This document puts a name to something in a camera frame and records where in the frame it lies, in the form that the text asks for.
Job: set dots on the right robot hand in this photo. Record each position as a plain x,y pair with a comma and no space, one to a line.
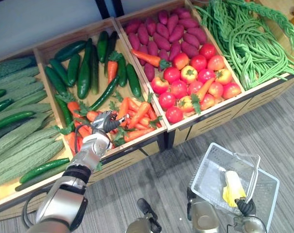
247,207

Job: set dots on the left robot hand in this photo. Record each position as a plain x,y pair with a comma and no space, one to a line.
104,121

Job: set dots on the white plastic shopping basket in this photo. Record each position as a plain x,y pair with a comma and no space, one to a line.
210,179

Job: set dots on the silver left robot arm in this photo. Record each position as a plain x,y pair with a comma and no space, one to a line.
61,204

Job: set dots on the yellow white napa cabbage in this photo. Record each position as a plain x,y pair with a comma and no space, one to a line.
233,187

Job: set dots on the wooden crate with cucumbers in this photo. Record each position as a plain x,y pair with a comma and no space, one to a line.
126,93

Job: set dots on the orange carrot with leaves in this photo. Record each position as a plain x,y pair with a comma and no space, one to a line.
112,70
205,88
146,58

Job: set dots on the dark right robot foot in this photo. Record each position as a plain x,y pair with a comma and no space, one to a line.
189,196

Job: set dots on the dark robot foot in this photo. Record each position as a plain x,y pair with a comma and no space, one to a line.
189,196
146,208

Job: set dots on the purple sweet potato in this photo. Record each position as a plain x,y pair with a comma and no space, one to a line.
197,34
163,17
143,48
151,26
152,48
172,23
175,49
188,23
163,54
143,34
132,25
183,12
177,32
191,40
162,30
190,49
161,41
149,71
134,41

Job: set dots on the pale green bitter gourd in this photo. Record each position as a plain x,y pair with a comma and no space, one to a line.
15,82
20,74
33,140
37,108
30,98
24,89
18,132
27,156

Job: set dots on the red yellow tomato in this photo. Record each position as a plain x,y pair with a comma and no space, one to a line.
223,76
188,74
185,104

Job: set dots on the dark left robot foot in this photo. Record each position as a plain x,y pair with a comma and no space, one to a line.
146,208

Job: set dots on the dark green bitter gourd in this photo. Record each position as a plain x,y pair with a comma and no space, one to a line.
12,65

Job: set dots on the wooden crate with tomatoes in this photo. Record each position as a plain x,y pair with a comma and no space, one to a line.
149,12

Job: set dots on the wooden crate with long beans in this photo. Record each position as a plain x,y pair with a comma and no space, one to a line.
265,83

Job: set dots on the wooden crate with bitter gourds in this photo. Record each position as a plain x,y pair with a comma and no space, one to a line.
1,194

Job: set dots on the green long bean pile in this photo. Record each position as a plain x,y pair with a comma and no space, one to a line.
246,53

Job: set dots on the wooden crate with yellow fruit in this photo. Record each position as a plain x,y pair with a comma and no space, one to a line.
280,34

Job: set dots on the braided light green bean bunch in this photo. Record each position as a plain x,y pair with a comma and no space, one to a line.
278,20

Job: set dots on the black metal post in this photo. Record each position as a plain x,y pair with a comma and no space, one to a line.
101,8
118,7

